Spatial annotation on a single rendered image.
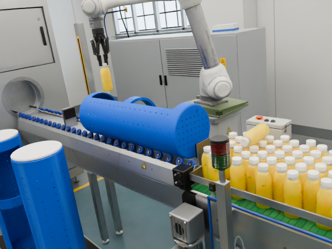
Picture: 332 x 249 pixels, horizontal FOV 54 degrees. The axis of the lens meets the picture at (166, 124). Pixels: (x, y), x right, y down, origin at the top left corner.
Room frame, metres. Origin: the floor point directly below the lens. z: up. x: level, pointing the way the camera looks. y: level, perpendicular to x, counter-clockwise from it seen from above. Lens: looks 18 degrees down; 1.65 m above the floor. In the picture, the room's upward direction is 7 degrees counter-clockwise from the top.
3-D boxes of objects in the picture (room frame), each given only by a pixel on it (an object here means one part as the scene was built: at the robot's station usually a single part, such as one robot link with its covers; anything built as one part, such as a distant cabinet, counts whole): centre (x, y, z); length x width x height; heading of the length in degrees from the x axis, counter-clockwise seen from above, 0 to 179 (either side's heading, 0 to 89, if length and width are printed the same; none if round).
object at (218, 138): (1.00, -0.17, 1.18); 0.06 x 0.06 x 0.16
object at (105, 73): (2.17, 0.35, 1.32); 0.07 x 0.07 x 0.16
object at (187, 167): (1.36, -0.05, 0.95); 0.10 x 0.07 x 0.10; 133
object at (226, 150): (1.00, -0.17, 1.23); 0.06 x 0.06 x 0.04
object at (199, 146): (1.53, -0.17, 0.99); 0.10 x 0.02 x 0.12; 133
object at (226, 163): (1.00, -0.17, 1.18); 0.06 x 0.06 x 0.05
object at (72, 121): (2.50, 0.74, 1.00); 0.10 x 0.04 x 0.15; 133
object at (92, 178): (2.25, 0.60, 0.31); 0.06 x 0.06 x 0.63; 43
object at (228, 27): (3.47, -0.73, 1.48); 0.24 x 0.12 x 0.08; 49
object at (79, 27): (2.84, 0.61, 0.85); 0.06 x 0.06 x 1.70; 43
